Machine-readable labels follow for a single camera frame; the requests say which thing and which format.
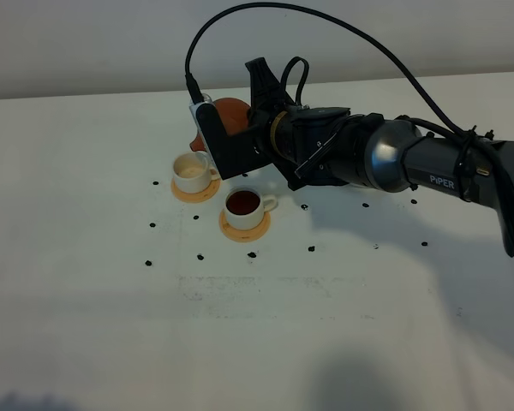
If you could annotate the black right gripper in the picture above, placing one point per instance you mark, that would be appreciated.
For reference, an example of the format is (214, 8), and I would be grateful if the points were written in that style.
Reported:
(309, 147)

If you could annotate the brown clay teapot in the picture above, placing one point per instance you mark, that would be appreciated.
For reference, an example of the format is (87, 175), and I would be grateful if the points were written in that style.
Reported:
(229, 118)

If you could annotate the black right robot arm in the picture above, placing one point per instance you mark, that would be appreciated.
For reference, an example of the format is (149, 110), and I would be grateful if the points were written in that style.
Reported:
(409, 153)

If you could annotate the white teacup far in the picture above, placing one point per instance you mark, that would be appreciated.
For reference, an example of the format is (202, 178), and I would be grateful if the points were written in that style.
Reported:
(193, 172)

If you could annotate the white teacup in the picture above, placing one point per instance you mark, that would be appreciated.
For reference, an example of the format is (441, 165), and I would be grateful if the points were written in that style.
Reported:
(245, 208)
(193, 172)

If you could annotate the white teacup near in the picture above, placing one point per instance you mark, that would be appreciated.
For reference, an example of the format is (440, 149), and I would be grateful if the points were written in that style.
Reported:
(245, 208)

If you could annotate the orange coaster far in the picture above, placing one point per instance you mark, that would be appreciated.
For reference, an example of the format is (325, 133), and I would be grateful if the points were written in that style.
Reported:
(199, 197)

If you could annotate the orange coaster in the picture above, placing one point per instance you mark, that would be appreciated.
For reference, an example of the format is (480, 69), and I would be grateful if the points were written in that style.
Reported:
(199, 197)
(244, 235)

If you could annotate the orange coaster near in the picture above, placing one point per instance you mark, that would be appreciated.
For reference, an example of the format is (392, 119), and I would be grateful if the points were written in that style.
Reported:
(244, 235)

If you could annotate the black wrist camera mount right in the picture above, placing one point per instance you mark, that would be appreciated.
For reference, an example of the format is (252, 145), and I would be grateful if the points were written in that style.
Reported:
(246, 149)

